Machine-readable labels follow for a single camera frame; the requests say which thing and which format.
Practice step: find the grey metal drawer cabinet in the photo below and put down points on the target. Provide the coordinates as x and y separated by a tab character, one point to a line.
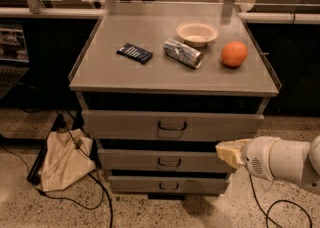
105	80

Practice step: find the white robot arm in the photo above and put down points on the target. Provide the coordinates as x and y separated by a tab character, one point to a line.
273	158

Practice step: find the dark blue snack bar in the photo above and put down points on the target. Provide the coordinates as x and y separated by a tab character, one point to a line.
135	53

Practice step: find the laptop computer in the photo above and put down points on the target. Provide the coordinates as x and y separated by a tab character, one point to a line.
14	59

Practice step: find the yellow foam covered gripper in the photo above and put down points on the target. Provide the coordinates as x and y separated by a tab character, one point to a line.
257	158

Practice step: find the grey drawer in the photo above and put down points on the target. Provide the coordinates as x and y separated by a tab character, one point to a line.
168	185
146	160
176	126

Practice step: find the orange fruit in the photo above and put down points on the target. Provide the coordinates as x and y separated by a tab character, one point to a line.
234	54

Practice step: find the white paper bowl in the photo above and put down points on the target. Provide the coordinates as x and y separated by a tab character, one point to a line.
197	33

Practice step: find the beige cloth bag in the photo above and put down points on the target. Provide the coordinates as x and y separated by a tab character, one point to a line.
67	160

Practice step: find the grey bottom drawer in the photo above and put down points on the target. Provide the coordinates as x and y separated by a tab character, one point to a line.
168	185

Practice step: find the grey top drawer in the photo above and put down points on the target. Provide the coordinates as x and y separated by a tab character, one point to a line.
176	126

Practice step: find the silver crushed can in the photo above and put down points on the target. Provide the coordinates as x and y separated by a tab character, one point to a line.
183	53

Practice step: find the grey middle drawer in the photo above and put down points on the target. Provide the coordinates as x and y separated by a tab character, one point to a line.
146	160

